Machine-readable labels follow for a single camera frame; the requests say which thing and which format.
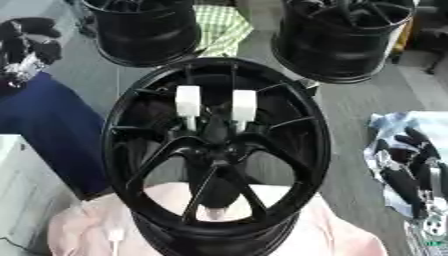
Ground black wheel rim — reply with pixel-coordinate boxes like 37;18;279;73
78;0;203;68
269;0;419;85

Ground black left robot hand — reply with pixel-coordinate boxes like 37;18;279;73
0;17;65;69

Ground green checked cloth table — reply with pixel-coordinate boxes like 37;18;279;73
192;3;256;58

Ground black chair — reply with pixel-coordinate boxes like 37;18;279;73
390;0;448;76

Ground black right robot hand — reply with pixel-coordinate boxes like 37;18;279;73
372;125;448;222

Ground black spoked wheel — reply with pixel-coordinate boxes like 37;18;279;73
99;57;333;256

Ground white pin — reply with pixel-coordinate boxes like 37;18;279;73
231;89;259;134
173;85;203;133
106;227;126;256

